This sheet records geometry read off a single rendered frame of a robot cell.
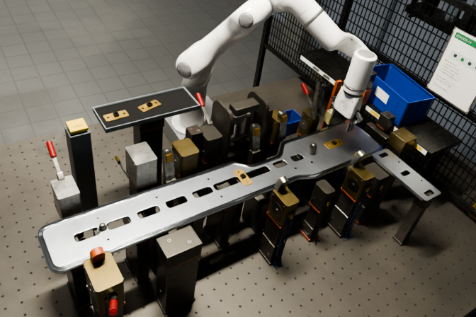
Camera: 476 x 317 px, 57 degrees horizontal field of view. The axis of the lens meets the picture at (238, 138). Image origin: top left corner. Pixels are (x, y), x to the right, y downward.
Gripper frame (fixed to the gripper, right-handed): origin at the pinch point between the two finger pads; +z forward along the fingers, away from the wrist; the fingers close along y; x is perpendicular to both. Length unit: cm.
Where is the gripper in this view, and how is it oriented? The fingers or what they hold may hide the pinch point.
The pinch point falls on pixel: (341, 122)
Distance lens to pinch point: 183.4
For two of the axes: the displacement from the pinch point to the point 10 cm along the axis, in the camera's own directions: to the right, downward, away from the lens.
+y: 5.4, 5.9, -6.0
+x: 8.3, -2.6, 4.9
